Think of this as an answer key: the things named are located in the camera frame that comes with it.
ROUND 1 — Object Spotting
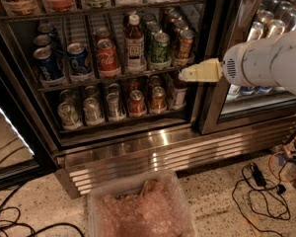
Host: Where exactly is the orange soda can front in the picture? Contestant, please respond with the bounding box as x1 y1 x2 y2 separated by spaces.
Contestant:
175 30 194 65

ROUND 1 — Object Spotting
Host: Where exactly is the orange soda can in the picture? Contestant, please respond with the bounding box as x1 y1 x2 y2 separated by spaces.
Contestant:
175 30 194 65
171 20 188 45

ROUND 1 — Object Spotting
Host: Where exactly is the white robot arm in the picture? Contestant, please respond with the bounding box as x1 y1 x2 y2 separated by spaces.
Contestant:
179 30 296 96

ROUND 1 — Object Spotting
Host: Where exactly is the tea bottle lower shelf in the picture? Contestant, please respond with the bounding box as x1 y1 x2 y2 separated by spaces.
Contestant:
168 79 187 110

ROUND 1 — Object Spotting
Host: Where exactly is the green soda can front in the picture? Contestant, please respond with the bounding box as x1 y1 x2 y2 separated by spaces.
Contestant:
150 33 170 70

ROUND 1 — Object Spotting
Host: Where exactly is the orange can lower shelf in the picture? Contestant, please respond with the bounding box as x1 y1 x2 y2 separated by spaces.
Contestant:
150 86 167 114

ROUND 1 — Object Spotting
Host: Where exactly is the glass fridge door right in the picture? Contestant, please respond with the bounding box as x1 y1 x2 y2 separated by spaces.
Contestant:
197 0 296 134

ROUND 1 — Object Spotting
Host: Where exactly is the brown tea bottle middle shelf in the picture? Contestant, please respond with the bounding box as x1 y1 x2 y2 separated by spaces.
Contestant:
124 15 145 73

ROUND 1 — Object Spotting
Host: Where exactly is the red can lower shelf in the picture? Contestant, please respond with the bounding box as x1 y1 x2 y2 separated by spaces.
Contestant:
129 90 146 117

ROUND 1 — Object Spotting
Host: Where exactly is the silver can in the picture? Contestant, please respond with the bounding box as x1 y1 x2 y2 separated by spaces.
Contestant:
83 98 105 125
57 102 83 130
107 93 125 121

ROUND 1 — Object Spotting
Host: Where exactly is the red cola can front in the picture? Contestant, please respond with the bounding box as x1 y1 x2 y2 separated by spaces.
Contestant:
97 39 121 78

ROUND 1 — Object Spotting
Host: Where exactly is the stainless fridge cabinet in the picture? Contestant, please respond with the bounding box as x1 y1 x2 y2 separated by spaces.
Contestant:
0 0 296 198

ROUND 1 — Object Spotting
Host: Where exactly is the blue pepsi can centre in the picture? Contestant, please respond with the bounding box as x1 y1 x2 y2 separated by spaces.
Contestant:
67 42 94 83

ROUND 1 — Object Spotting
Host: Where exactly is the blue pepsi can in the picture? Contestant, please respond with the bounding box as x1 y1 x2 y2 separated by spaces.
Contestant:
67 42 94 83
34 47 65 87

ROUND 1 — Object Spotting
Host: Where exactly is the silver can lower left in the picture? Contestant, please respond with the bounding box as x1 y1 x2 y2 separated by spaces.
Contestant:
57 102 83 130

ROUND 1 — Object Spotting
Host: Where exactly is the blue pepsi can left front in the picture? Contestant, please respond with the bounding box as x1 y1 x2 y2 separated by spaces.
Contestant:
34 47 65 87

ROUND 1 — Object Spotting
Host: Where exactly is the clear plastic bin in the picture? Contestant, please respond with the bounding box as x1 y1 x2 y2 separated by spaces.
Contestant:
88 170 196 237

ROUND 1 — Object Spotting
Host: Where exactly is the orange cable loop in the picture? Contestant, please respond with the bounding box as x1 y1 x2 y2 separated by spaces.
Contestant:
267 138 296 184

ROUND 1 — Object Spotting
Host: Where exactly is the black power adapter cable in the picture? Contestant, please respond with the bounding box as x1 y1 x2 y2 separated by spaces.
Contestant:
231 162 292 237

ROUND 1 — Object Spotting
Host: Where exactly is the black cable on floor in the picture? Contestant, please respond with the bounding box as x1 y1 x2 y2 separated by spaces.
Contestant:
0 185 86 237

